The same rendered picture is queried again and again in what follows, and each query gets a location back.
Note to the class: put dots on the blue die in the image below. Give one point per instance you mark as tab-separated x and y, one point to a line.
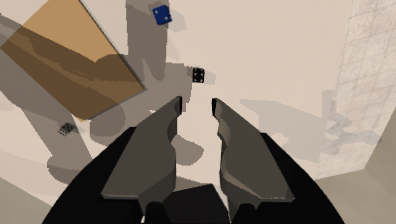
162	15

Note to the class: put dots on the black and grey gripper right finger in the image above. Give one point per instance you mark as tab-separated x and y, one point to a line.
256	170

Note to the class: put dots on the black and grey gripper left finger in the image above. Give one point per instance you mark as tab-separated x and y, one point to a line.
137	168

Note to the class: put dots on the brown flat mat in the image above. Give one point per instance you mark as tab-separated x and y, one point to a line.
65	51

